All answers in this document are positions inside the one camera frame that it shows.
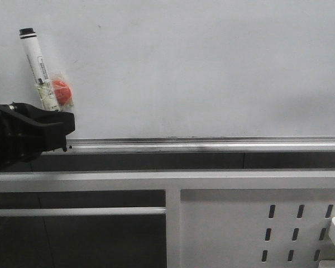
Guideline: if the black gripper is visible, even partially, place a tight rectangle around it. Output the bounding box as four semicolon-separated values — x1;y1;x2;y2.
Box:
0;102;75;171

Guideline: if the white whiteboard marker pen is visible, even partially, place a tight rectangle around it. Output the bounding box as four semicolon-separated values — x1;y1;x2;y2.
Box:
18;27;68;152

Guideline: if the red round magnet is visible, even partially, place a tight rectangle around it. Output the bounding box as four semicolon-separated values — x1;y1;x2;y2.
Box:
52;80;72;106

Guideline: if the white whiteboard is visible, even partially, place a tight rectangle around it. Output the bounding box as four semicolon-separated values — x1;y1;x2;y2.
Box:
0;1;335;139

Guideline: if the aluminium whiteboard tray rail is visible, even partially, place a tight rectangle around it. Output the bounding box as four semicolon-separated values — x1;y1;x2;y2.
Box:
44;136;335;156

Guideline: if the white metal pegboard frame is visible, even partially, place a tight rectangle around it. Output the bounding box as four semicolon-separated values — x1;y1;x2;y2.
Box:
0;170;335;267

